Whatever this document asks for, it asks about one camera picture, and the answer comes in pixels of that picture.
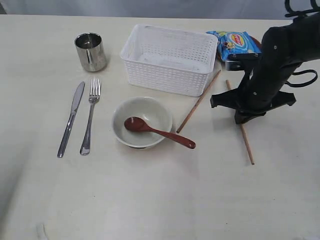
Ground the blue chips bag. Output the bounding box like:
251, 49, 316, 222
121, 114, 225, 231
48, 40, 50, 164
206, 30, 261, 62

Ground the silver fork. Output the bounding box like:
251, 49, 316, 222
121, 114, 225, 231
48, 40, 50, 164
79, 78, 101, 156

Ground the brown round plate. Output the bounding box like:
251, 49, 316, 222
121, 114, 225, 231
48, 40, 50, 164
216, 36, 262, 61

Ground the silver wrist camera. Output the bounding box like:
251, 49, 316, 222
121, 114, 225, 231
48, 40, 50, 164
224, 53, 261, 71

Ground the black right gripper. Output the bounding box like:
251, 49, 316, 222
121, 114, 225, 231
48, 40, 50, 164
210, 82, 296, 125

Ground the dark red wooden spoon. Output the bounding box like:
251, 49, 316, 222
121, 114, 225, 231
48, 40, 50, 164
124, 116, 196, 149

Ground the white ceramic bowl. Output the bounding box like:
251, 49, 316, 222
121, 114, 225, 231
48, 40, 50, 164
112, 96, 173, 149

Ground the silver table knife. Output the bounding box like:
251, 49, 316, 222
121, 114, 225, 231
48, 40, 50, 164
57, 81, 85, 158

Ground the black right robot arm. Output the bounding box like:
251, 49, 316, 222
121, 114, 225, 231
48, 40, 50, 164
210, 13, 320, 124

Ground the shiny steel cup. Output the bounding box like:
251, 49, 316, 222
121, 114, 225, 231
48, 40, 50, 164
74, 32, 107, 72

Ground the white perforated plastic basket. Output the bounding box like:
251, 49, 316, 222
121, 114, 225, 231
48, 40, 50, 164
120, 24, 218, 97

